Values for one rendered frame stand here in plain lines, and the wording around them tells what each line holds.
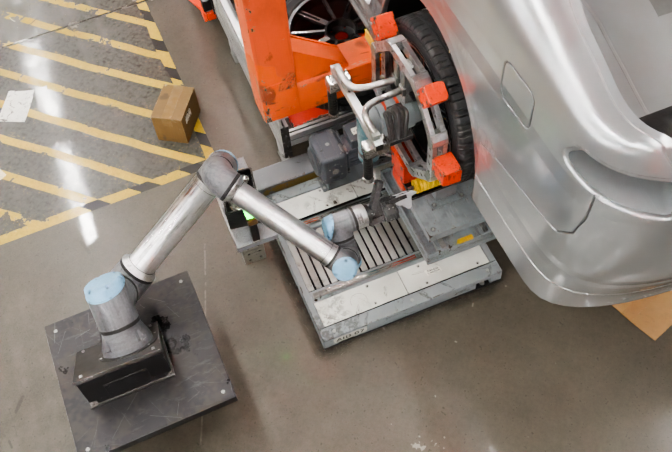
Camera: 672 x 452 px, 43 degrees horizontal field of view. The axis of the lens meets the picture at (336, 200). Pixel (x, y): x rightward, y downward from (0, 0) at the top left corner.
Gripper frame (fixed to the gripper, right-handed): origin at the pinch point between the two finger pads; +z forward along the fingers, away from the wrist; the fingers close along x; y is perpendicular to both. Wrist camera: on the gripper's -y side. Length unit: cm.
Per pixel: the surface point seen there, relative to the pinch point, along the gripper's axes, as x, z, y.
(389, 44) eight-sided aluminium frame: 13, 4, -56
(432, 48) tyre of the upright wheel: 26, 14, -50
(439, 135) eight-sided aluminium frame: 26.9, 7.6, -21.2
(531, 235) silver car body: 66, 14, 12
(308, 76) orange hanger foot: -43, -16, -51
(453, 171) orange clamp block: 27.6, 8.5, -7.7
